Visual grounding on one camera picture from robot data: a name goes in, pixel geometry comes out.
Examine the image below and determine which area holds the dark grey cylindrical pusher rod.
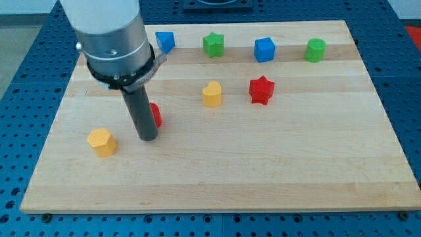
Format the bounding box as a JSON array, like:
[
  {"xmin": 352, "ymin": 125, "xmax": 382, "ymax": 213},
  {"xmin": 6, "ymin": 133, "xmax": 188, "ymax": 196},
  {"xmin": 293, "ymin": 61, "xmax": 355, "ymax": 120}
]
[{"xmin": 121, "ymin": 86, "xmax": 158, "ymax": 142}]

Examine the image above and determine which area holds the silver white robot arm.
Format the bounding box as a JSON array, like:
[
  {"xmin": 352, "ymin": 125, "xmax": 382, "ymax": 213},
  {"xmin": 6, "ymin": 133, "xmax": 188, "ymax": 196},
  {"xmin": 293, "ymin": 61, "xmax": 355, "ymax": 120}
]
[{"xmin": 60, "ymin": 0, "xmax": 160, "ymax": 141}]

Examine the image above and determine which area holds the yellow hexagon block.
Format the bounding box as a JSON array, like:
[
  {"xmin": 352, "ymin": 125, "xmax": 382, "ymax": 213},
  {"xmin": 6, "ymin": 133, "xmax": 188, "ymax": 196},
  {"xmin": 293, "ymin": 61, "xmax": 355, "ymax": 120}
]
[{"xmin": 87, "ymin": 128, "xmax": 118, "ymax": 158}]

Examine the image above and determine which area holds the red round block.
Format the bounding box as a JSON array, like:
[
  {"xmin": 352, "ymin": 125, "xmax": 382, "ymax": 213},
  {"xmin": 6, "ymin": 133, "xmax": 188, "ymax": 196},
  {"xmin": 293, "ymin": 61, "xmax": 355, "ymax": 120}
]
[{"xmin": 150, "ymin": 103, "xmax": 162, "ymax": 128}]

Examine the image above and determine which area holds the blue triangle block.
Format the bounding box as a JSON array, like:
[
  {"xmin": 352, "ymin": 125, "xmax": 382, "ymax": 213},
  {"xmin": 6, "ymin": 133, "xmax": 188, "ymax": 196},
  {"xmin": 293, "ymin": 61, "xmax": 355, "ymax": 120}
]
[{"xmin": 155, "ymin": 32, "xmax": 175, "ymax": 54}]

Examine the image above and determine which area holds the yellow heart block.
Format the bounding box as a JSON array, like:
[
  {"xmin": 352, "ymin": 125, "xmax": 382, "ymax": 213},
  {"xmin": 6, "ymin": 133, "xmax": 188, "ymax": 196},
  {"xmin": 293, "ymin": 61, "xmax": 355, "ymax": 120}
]
[{"xmin": 202, "ymin": 80, "xmax": 222, "ymax": 107}]

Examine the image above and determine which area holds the green star block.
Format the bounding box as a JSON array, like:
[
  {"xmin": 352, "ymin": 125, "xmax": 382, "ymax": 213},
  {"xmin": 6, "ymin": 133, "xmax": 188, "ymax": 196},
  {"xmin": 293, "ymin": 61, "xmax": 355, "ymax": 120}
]
[{"xmin": 203, "ymin": 32, "xmax": 224, "ymax": 58}]

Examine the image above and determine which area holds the light wooden board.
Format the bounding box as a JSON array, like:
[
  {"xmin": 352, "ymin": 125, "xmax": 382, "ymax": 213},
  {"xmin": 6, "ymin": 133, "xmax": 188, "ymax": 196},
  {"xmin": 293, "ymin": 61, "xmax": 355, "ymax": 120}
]
[{"xmin": 20, "ymin": 20, "xmax": 420, "ymax": 214}]

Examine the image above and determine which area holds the red star block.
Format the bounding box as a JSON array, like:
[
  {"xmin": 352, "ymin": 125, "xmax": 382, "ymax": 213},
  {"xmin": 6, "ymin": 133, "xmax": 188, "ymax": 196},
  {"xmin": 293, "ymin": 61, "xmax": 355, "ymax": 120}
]
[{"xmin": 249, "ymin": 76, "xmax": 275, "ymax": 105}]

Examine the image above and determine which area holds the blue cube block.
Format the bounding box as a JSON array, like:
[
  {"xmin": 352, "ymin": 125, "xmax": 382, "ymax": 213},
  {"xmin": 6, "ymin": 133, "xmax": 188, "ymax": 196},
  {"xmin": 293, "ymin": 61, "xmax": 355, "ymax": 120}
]
[{"xmin": 253, "ymin": 38, "xmax": 276, "ymax": 63}]

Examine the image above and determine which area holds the green cylinder block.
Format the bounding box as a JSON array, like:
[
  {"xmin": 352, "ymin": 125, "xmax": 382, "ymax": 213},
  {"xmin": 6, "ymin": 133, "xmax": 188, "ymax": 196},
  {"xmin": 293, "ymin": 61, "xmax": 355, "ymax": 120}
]
[{"xmin": 305, "ymin": 38, "xmax": 326, "ymax": 63}]

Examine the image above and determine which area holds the black clamp ring with lever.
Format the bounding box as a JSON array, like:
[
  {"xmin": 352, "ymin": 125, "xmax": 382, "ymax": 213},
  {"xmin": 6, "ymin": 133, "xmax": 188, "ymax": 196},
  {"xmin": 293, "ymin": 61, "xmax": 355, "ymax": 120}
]
[{"xmin": 86, "ymin": 44, "xmax": 168, "ymax": 93}]

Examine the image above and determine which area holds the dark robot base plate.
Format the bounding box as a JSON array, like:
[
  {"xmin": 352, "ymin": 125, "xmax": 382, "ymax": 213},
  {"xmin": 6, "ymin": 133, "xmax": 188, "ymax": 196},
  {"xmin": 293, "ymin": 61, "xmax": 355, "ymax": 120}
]
[{"xmin": 182, "ymin": 0, "xmax": 253, "ymax": 12}]

